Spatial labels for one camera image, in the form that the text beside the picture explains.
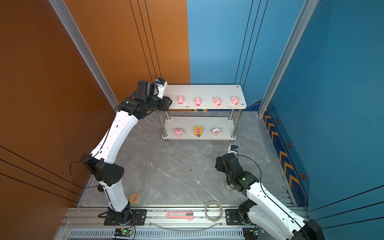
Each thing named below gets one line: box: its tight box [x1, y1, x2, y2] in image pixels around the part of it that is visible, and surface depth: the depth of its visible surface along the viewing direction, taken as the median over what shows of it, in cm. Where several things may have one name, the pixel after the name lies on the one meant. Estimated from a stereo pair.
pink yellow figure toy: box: [194, 126, 204, 137], surface depth 98 cm
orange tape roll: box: [129, 193, 140, 205], surface depth 81 cm
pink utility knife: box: [166, 211, 194, 220], surface depth 75 cm
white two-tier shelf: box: [198, 84, 247, 143], surface depth 97 cm
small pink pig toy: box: [231, 96, 240, 105], surface depth 77 cm
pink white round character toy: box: [211, 128, 221, 137], surface depth 96 cm
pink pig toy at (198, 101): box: [195, 97, 202, 107], surface depth 77 cm
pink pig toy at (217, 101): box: [213, 97, 222, 106], surface depth 77 cm
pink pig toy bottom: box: [177, 95, 185, 105], surface depth 78 cm
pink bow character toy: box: [173, 128, 185, 137], surface depth 96 cm
